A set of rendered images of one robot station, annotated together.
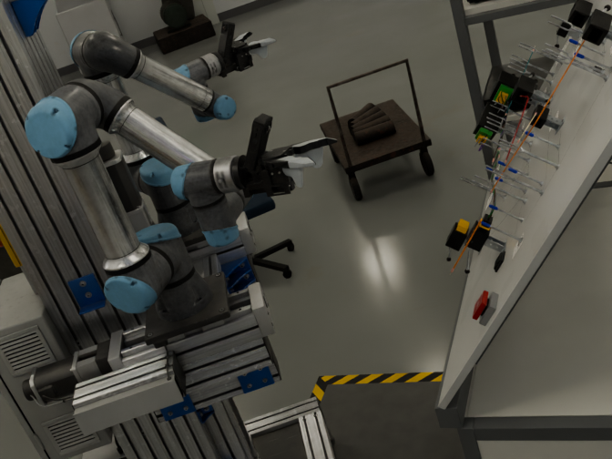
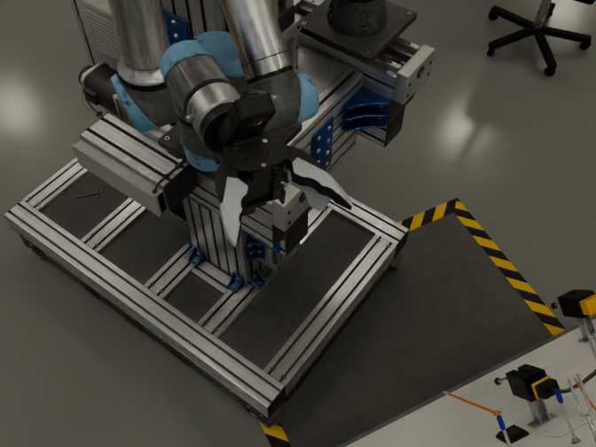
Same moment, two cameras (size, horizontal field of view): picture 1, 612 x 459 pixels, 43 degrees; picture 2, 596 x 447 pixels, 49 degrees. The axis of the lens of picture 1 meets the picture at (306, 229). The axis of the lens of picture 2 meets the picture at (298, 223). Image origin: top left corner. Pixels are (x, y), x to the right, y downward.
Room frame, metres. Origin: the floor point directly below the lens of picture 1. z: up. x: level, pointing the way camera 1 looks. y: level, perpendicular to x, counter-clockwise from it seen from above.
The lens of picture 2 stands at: (1.11, -0.36, 2.17)
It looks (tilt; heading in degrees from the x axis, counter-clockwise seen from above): 53 degrees down; 37
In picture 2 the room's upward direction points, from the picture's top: straight up
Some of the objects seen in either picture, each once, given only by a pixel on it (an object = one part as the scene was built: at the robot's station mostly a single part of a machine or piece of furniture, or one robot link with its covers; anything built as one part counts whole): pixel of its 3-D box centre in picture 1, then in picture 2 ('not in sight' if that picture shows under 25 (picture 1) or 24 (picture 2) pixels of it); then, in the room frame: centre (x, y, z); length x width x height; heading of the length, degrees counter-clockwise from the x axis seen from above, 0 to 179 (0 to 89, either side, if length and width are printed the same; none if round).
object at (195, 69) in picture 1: (190, 76); not in sight; (2.55, 0.19, 1.56); 0.11 x 0.08 x 0.09; 116
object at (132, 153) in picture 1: (121, 115); not in sight; (2.44, 0.43, 1.54); 0.15 x 0.12 x 0.55; 26
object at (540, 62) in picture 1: (532, 83); not in sight; (2.70, -0.96, 1.09); 0.35 x 0.33 x 0.07; 154
